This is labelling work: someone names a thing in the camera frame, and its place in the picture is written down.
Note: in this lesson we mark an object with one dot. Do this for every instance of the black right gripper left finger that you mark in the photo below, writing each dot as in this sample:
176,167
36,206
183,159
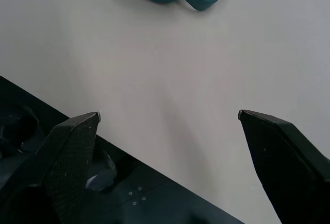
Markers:
69,157

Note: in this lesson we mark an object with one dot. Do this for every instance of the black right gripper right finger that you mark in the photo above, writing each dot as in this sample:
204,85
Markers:
288,162

